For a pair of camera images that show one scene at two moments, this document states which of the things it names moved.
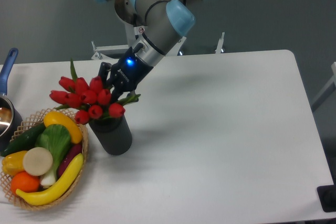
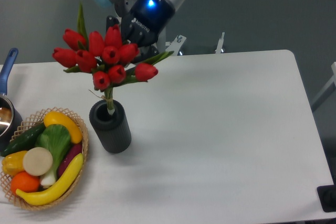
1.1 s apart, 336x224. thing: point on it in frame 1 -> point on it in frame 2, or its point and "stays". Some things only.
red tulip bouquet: [90, 101] -> [111, 62]
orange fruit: [24, 181] stays
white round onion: [37, 161] stays
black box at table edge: [327, 197] stays
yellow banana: [33, 198] stays
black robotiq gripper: [127, 74] -> [143, 24]
